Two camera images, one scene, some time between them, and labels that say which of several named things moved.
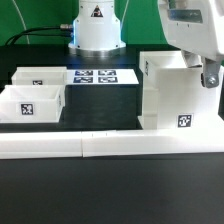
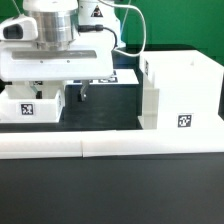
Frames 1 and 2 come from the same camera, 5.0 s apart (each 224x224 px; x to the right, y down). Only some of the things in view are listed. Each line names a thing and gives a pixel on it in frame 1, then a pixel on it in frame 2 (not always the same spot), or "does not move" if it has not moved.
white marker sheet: (101, 76) does not move
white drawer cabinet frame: (174, 97) does not move
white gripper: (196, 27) to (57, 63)
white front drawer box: (33, 104) does not move
